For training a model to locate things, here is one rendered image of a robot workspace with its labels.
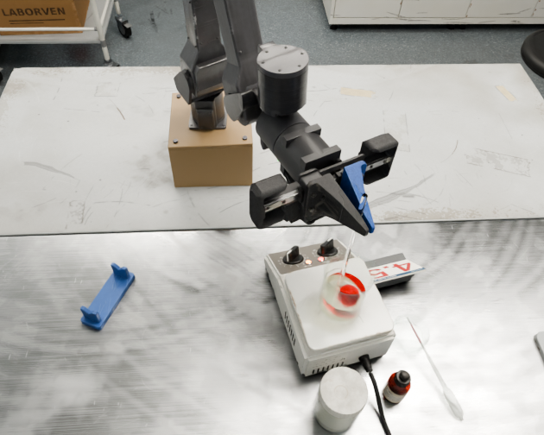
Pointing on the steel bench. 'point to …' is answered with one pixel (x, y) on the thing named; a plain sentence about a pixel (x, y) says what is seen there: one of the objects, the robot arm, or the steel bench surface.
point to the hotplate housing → (334, 357)
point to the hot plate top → (332, 337)
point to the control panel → (303, 257)
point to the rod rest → (107, 298)
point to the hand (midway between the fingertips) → (351, 210)
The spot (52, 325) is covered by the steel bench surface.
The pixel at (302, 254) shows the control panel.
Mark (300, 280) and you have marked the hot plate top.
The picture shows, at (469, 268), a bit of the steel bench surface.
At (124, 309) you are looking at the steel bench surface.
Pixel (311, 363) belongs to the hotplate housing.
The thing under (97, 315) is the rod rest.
